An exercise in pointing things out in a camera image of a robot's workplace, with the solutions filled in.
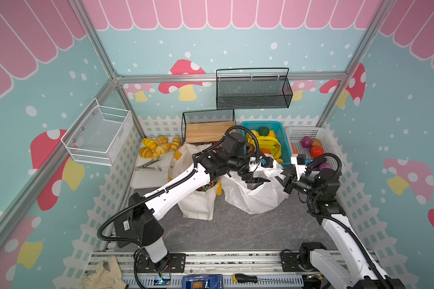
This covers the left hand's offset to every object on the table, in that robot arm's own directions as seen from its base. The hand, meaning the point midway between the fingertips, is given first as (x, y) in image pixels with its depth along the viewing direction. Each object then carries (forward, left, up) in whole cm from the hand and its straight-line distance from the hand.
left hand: (266, 171), depth 67 cm
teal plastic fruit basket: (+52, -17, -24) cm, 60 cm away
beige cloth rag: (-33, +64, -30) cm, 77 cm away
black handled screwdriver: (-31, +8, -28) cm, 43 cm away
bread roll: (+30, +64, -27) cm, 76 cm away
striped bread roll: (+37, +63, -27) cm, 78 cm away
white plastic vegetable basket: (+53, -33, -31) cm, 70 cm away
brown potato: (+41, -41, -26) cm, 63 cm away
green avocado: (+44, -8, -21) cm, 49 cm away
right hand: (+2, -3, -3) cm, 5 cm away
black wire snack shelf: (+40, +27, -15) cm, 51 cm away
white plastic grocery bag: (-3, +1, -20) cm, 20 cm away
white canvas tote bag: (-6, +26, -19) cm, 33 cm away
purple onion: (+40, -34, -25) cm, 59 cm away
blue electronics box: (-33, +21, -26) cm, 47 cm away
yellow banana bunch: (+37, -11, -23) cm, 45 cm away
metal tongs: (+21, +62, -29) cm, 72 cm away
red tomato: (+31, -38, -24) cm, 55 cm away
